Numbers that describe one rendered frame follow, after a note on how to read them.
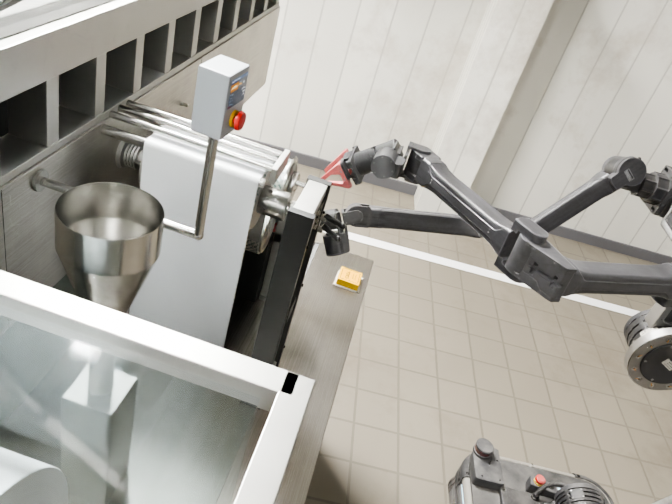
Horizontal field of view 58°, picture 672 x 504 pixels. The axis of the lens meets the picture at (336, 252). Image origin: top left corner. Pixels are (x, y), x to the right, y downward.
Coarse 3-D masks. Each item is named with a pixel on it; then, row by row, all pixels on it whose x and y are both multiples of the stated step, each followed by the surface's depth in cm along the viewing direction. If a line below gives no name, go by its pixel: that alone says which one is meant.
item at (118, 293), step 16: (80, 224) 88; (96, 224) 90; (112, 224) 91; (128, 224) 91; (80, 272) 80; (144, 272) 84; (80, 288) 83; (96, 288) 82; (112, 288) 82; (128, 288) 84; (112, 304) 86; (128, 304) 89
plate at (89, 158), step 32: (256, 32) 202; (192, 64) 155; (256, 64) 216; (160, 96) 142; (192, 96) 163; (96, 128) 117; (128, 128) 131; (64, 160) 109; (96, 160) 121; (0, 192) 94; (32, 192) 103; (0, 224) 97; (32, 224) 106; (0, 256) 100; (32, 256) 110
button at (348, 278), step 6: (342, 270) 189; (348, 270) 190; (342, 276) 186; (348, 276) 187; (354, 276) 188; (360, 276) 189; (336, 282) 186; (342, 282) 185; (348, 282) 185; (354, 282) 185; (354, 288) 186
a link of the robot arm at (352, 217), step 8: (344, 208) 170; (344, 216) 163; (352, 216) 163; (360, 216) 163; (344, 232) 166; (328, 240) 166; (344, 240) 166; (328, 248) 166; (336, 248) 166; (344, 248) 167; (328, 256) 167
